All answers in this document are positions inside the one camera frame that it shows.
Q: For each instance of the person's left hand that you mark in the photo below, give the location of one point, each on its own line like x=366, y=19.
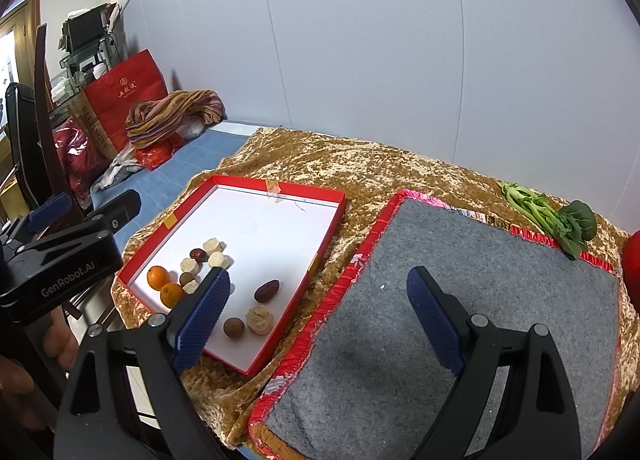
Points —
x=60, y=340

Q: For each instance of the grey felt mat red border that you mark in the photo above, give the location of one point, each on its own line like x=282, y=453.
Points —
x=500, y=300

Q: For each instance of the white crumpled cloth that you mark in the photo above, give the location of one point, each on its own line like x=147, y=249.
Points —
x=117, y=172

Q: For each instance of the red box white inside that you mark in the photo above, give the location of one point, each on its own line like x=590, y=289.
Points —
x=265, y=235

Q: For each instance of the green bok choy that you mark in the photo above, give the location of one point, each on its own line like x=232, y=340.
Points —
x=575, y=222

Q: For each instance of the red crumpled plastic bag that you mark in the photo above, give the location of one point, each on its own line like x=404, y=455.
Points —
x=155, y=157

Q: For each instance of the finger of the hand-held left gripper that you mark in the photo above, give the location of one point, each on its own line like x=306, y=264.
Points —
x=50, y=207
x=117, y=207

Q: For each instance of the large red date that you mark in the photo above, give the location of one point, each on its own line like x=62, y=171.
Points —
x=266, y=291

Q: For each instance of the black office chair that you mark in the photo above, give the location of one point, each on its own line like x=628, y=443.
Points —
x=22, y=130

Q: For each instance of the orange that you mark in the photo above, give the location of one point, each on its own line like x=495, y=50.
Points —
x=158, y=277
x=172, y=296

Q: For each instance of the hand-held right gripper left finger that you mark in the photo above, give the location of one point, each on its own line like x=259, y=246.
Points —
x=202, y=320

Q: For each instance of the metal storage rack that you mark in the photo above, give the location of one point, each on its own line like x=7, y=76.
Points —
x=85, y=35

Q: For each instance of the gold velvet cloth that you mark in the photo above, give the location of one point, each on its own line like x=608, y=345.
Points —
x=325, y=160

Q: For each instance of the small red date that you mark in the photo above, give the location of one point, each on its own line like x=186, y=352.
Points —
x=198, y=255

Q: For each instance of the red velvet cushion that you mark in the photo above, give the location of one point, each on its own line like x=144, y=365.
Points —
x=634, y=270

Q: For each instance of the dark red plastic bag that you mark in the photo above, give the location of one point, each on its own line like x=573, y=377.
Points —
x=75, y=152

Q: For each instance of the beige lumpy ball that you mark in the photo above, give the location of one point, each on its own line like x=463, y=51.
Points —
x=259, y=320

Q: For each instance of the brown longan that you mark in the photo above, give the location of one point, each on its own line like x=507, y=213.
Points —
x=234, y=328

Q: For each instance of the blue bed sheet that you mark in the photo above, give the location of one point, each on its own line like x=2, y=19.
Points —
x=170, y=177

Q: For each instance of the dark wooden chair frame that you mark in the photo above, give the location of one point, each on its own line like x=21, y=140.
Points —
x=45, y=105

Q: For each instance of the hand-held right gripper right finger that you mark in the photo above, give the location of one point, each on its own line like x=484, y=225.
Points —
x=430, y=312

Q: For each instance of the striped knitted cloth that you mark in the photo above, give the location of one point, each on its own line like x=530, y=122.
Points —
x=170, y=112

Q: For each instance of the red paper shopping bag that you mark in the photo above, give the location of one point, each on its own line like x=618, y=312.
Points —
x=125, y=90

